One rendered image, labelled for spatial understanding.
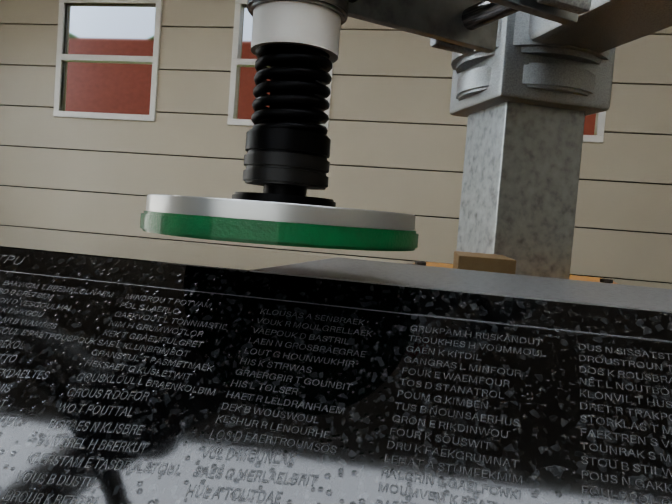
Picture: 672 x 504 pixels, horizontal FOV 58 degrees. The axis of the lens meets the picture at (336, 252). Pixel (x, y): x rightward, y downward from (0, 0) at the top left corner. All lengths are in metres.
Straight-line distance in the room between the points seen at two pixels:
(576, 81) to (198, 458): 1.12
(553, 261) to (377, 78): 5.70
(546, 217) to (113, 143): 6.88
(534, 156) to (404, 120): 5.50
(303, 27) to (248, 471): 0.32
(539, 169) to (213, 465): 1.08
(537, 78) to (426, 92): 5.56
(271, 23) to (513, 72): 0.89
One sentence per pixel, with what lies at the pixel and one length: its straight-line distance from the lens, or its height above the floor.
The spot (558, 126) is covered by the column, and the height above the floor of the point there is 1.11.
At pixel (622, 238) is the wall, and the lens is 6.93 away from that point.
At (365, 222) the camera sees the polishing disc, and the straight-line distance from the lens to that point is 0.41.
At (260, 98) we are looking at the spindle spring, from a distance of 0.48.
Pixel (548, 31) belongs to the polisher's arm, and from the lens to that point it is 1.29.
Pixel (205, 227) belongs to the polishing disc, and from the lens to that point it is 0.40.
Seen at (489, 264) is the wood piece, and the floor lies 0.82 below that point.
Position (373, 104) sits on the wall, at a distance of 6.91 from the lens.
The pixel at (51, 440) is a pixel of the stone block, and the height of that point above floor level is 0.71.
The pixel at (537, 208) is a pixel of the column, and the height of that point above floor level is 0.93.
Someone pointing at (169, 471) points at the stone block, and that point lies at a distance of 0.45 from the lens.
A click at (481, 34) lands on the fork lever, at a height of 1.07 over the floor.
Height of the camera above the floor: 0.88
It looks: 3 degrees down
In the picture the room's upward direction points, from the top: 4 degrees clockwise
